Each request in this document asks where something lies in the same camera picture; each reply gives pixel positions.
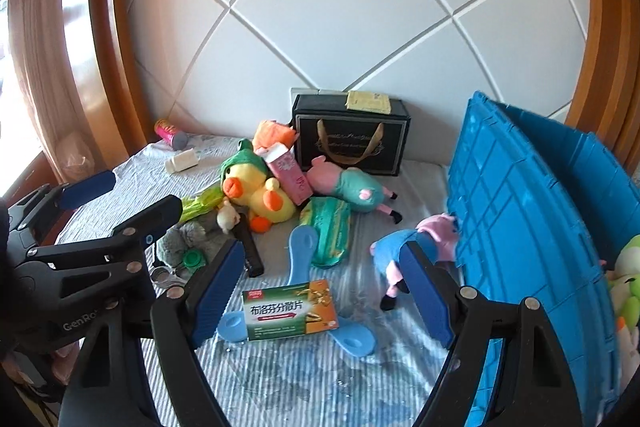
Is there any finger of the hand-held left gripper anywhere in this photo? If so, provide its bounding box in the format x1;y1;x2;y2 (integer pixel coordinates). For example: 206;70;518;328
10;171;117;253
30;196;184;277

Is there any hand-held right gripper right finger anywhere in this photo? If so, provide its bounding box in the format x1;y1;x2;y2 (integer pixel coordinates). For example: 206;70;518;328
400;241;583;427

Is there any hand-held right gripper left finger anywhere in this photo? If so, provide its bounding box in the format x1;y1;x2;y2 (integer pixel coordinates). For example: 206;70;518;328
59;238;246;427

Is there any green orange medicine box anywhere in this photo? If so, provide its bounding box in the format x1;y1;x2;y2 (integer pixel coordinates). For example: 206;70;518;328
242;279;341;342

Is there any blue plastic storage crate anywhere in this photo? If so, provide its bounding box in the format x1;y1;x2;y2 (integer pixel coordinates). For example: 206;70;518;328
446;91;635;427

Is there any light green plush toy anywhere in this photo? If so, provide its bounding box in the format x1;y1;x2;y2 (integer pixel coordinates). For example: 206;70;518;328
606;234;640;308

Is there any grey plush toy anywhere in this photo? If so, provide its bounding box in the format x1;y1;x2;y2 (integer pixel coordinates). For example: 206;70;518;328
156;221;222;269

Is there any lime green wrapper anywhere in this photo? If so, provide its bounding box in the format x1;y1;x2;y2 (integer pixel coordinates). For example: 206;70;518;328
179;183;227;224

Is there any black remote stick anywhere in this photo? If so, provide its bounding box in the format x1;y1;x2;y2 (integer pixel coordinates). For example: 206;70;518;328
235;223;265;278

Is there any pig plush blue body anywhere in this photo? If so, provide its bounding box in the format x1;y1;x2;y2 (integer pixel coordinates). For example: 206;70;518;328
369;213;459;312

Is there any small white bottle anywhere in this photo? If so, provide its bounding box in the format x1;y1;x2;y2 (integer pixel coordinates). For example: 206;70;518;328
165;148;199;174

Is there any small white plush toy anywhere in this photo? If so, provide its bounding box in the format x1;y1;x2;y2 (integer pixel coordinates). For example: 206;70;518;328
216;201;242;236

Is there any pink snack can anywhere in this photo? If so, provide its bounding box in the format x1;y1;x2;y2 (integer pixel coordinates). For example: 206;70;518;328
153;119;189;150

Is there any light blue plastic boomerang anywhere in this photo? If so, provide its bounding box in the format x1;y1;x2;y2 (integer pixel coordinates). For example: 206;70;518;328
217;226;377;358

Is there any yellow duck plush green hat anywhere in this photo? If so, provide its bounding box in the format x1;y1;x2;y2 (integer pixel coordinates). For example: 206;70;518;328
221;139;297;234

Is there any green tissue packet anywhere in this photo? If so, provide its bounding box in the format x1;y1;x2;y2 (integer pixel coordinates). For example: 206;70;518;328
299;197;354;269

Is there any striped bed sheet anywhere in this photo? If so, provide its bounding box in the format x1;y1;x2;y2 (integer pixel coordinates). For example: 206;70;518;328
54;132;453;427

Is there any pig plush teal dress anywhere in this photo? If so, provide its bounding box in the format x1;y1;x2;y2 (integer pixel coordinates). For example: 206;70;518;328
306;157;404;224

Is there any tall pink carton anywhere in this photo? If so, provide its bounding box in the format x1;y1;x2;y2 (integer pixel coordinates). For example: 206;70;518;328
265;144;314;207

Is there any orange plush toy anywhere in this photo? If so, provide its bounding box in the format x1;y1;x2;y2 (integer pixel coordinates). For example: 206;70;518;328
252;120;299;154

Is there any pale yellow flat packet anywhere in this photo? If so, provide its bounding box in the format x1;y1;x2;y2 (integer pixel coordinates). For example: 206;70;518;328
346;90;392;114

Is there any white padded wooden headboard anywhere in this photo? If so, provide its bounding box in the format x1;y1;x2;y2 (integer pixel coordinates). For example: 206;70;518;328
87;0;640;148

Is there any black gift box gold handle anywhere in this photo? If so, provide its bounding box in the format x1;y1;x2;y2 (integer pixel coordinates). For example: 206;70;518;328
292;94;412;178

